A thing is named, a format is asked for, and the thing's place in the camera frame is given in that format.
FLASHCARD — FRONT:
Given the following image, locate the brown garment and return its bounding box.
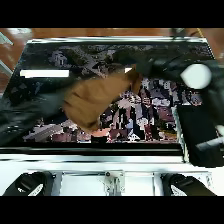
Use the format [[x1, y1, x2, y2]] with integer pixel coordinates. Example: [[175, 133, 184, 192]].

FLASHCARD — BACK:
[[62, 67, 144, 134]]

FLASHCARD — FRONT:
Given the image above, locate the black garment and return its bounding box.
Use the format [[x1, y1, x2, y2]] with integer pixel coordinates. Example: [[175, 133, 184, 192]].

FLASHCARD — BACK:
[[175, 104, 224, 168]]

